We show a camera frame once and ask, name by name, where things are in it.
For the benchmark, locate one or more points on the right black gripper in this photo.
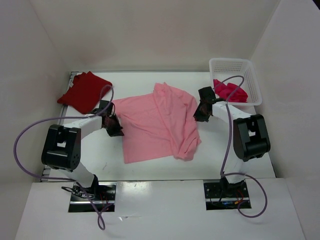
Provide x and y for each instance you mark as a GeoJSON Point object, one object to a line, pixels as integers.
{"type": "Point", "coordinates": [198, 116]}

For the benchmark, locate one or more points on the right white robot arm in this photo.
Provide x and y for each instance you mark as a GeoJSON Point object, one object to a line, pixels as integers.
{"type": "Point", "coordinates": [248, 138]}

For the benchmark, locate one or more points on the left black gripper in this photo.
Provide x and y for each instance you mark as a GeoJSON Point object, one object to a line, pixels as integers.
{"type": "Point", "coordinates": [117, 130]}

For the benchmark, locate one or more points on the magenta t-shirt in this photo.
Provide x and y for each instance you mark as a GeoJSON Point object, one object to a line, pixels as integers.
{"type": "Point", "coordinates": [224, 90]}

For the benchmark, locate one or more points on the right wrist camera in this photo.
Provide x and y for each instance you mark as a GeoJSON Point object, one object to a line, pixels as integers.
{"type": "Point", "coordinates": [206, 94]}

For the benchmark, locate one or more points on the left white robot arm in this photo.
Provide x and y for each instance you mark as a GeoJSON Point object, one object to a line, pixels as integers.
{"type": "Point", "coordinates": [74, 133]}

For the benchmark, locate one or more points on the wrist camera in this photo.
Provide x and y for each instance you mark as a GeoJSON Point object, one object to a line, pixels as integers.
{"type": "Point", "coordinates": [105, 108]}
{"type": "Point", "coordinates": [206, 94]}

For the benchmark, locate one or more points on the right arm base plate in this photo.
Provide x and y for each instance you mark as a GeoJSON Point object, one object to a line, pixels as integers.
{"type": "Point", "coordinates": [221, 195]}

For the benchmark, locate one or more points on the dark red t-shirt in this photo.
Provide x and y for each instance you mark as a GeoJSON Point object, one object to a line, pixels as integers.
{"type": "Point", "coordinates": [86, 91]}

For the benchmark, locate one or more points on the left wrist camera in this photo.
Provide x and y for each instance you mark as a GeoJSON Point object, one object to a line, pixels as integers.
{"type": "Point", "coordinates": [105, 108]}

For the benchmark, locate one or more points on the light pink t-shirt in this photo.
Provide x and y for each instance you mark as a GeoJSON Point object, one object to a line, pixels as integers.
{"type": "Point", "coordinates": [158, 125]}

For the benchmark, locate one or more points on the white plastic basket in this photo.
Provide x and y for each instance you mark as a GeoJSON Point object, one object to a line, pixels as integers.
{"type": "Point", "coordinates": [239, 72]}

